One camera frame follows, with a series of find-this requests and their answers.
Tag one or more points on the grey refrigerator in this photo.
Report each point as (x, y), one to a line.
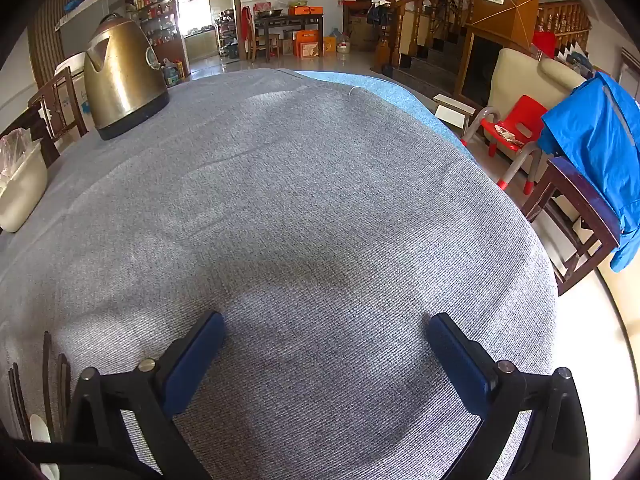
(80, 25)

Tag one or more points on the red plastic child chair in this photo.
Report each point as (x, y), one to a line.
(517, 120)

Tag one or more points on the shelf of bottles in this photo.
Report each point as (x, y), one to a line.
(157, 20)

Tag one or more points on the orange gift box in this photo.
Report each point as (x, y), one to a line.
(307, 42)

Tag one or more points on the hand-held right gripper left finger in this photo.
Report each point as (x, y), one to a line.
(192, 360)

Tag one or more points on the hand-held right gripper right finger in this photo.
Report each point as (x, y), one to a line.
(460, 365)

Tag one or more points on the clear water jug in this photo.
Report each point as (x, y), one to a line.
(344, 45)

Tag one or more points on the dark brown chopstick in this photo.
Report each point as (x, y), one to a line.
(20, 395)
(46, 385)
(12, 395)
(59, 390)
(68, 392)

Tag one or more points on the clear plastic bag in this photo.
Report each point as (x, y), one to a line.
(12, 147)

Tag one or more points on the slatted brown wooden chair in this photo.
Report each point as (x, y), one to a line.
(75, 105)

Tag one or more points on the blue table cover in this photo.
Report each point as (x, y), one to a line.
(400, 100)

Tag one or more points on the white plastic spoon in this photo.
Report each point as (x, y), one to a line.
(39, 427)

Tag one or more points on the brass electric kettle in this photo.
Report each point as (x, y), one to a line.
(125, 85)

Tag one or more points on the flat orange box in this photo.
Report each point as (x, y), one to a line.
(305, 10)

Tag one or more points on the white plastic basin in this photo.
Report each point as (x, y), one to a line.
(22, 195)

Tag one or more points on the small white stool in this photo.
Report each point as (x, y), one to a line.
(452, 102)

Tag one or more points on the wooden side table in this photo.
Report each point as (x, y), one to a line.
(287, 20)

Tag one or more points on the grey table cloth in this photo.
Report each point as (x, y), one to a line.
(300, 210)

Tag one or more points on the blue jacket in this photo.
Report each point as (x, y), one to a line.
(595, 150)

